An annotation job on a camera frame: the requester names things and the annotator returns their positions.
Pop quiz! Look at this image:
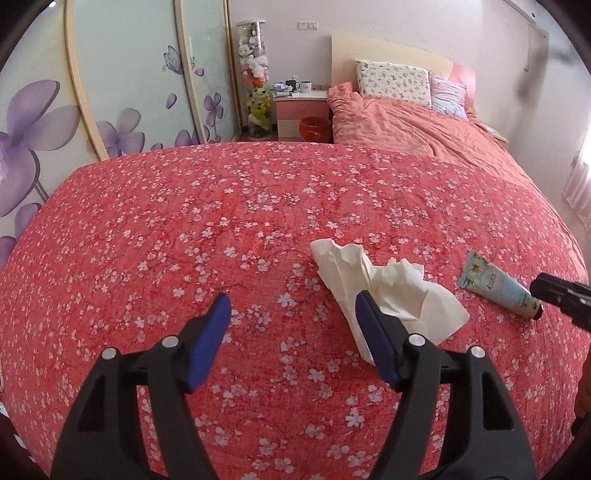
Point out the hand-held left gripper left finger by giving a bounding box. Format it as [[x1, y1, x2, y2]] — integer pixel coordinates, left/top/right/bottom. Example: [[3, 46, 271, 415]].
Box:
[[48, 293, 232, 480]]

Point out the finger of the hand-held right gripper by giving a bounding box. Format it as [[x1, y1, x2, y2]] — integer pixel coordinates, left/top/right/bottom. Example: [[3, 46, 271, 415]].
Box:
[[529, 272, 591, 330]]

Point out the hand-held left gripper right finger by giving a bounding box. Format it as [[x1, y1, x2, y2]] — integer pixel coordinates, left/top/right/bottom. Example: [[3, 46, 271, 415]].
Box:
[[355, 290, 539, 480]]

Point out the white paper tissue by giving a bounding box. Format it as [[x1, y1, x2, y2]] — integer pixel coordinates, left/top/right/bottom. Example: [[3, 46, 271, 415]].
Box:
[[309, 239, 470, 365]]

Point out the hand cream tube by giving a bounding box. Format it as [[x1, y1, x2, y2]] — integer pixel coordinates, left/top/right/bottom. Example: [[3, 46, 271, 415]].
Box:
[[458, 250, 544, 320]]

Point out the pink curtain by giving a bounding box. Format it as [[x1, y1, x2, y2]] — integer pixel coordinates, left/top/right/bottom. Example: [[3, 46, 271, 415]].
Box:
[[561, 138, 591, 213]]

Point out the red floral bedspread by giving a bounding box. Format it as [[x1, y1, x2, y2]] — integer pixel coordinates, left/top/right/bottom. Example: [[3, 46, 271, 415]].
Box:
[[0, 141, 591, 480]]

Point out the orange duvet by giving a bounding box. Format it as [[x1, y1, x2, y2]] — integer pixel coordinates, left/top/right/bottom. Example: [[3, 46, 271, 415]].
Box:
[[327, 80, 587, 259]]

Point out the orange waste bin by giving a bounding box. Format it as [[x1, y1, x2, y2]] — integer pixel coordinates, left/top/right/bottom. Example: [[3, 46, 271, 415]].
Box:
[[299, 117, 331, 143]]

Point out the pink striped pillow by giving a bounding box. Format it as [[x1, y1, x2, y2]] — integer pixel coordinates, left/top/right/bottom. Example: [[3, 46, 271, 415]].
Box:
[[429, 71, 468, 118]]

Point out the pink and white nightstand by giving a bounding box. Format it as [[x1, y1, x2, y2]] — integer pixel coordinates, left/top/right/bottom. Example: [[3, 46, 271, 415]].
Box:
[[272, 89, 332, 142]]

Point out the floral print pillow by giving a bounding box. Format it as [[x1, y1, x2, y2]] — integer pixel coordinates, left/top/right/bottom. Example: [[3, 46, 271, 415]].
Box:
[[355, 60, 432, 109]]

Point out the clear tube of plush toys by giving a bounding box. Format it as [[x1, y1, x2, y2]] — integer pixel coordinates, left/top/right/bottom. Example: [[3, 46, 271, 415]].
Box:
[[235, 19, 273, 139]]

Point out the beige and pink headboard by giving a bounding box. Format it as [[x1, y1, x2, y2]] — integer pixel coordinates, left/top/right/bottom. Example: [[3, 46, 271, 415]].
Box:
[[331, 33, 476, 112]]

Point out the wardrobe with purple flower doors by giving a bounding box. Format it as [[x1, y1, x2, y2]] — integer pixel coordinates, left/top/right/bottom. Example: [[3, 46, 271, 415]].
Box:
[[0, 0, 241, 268]]

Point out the white wall pipe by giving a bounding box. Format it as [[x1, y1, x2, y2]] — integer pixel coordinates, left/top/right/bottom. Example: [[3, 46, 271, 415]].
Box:
[[505, 0, 549, 72]]

